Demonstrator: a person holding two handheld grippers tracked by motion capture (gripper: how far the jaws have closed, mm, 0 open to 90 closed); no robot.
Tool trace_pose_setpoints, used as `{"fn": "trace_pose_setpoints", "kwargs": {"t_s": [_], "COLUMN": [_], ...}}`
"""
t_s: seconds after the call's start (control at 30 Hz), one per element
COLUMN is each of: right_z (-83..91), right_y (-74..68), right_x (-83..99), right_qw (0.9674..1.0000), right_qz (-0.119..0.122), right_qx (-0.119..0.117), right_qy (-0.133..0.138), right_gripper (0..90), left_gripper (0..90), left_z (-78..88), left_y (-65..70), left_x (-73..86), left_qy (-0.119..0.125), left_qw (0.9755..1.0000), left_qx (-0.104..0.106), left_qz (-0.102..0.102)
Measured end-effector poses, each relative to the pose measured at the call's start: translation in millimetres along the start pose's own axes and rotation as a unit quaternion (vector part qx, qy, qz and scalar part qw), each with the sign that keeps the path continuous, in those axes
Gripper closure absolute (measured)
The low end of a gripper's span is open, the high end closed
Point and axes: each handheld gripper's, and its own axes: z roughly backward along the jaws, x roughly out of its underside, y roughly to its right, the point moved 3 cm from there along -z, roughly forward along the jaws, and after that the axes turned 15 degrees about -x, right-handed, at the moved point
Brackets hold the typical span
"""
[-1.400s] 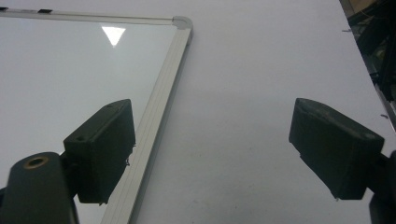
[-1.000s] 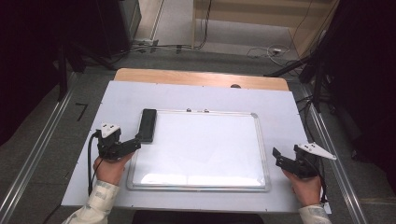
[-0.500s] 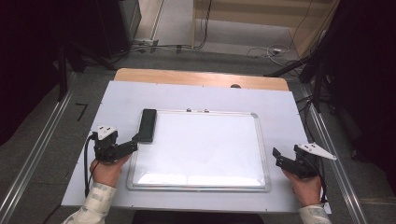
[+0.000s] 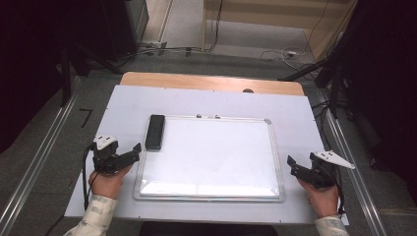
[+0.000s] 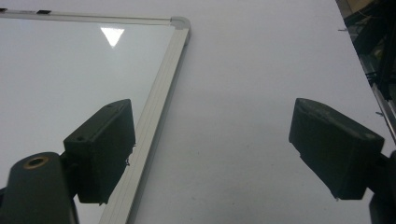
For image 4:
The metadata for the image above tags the light wooden shelf unit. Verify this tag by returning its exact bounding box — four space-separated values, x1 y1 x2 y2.
200 0 359 62

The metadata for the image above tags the person's right hand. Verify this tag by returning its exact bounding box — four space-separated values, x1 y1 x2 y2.
297 178 340 219

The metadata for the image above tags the black metal stand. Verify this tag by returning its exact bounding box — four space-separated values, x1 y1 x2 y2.
59 38 124 108
277 19 358 120

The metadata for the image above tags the black cabinet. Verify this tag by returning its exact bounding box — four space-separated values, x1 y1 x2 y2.
97 0 150 62

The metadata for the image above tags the aluminium floor rail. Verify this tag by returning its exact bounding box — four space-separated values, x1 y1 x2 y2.
0 76 84 236
315 88 389 236

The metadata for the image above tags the person's dark lap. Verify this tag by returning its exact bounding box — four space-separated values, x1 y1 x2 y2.
138 221 279 236

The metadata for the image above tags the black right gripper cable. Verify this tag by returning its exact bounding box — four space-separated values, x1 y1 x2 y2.
328 165 347 215

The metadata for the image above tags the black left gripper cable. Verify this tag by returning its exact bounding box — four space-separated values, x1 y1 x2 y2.
82 145 100 211

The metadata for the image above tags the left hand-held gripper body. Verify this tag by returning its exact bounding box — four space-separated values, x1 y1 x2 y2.
90 135 127 175

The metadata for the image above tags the large white board sheet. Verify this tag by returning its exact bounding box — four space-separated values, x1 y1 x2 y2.
64 84 350 227

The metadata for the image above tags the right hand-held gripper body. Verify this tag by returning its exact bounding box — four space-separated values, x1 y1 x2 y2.
307 149 356 190

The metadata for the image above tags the silver framed whiteboard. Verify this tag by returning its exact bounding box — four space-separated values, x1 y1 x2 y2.
133 113 286 203

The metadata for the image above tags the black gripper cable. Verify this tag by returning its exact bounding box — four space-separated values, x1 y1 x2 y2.
328 165 347 215
82 145 100 211

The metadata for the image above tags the black floor cable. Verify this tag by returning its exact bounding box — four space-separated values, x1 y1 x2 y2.
114 0 225 63

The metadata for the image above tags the person's left hand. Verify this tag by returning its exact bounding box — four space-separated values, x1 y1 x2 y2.
88 164 135 201

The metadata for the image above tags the dark curtain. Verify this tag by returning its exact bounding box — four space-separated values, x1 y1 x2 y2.
340 0 417 205
0 0 106 155

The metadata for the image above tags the black whiteboard eraser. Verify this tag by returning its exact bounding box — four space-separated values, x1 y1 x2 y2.
145 114 166 151

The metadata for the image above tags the grey power strip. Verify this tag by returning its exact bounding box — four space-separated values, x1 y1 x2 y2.
140 39 168 56

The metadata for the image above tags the white floor cable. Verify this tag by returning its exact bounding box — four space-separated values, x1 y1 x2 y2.
259 46 308 72

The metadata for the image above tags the wooden table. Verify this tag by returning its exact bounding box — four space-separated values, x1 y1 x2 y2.
119 71 306 97

